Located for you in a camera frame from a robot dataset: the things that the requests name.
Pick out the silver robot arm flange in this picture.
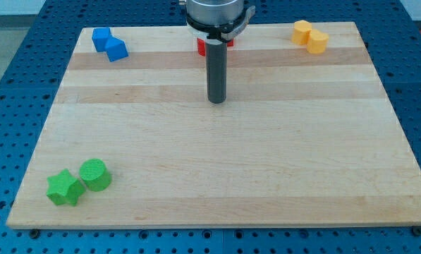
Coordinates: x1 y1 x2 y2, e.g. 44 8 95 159
180 0 256 45

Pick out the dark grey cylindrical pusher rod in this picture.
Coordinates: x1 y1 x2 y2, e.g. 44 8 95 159
205 43 227 104

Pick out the red block left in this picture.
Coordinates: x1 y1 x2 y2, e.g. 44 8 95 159
197 38 206 56

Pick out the wooden board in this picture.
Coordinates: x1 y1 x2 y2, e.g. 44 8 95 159
7 22 421 229

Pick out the blue pentagon block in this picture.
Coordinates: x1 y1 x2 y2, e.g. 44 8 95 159
104 37 128 62

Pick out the green cylinder block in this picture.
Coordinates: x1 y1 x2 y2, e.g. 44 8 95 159
79 158 112 192

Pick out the yellow hexagon block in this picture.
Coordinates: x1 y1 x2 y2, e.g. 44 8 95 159
291 20 312 45

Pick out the yellow cylinder block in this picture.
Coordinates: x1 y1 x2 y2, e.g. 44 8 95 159
306 29 329 54

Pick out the blue cube block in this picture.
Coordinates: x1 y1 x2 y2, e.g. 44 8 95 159
92 28 111 52

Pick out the green star block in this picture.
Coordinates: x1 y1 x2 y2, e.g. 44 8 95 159
46 169 86 206

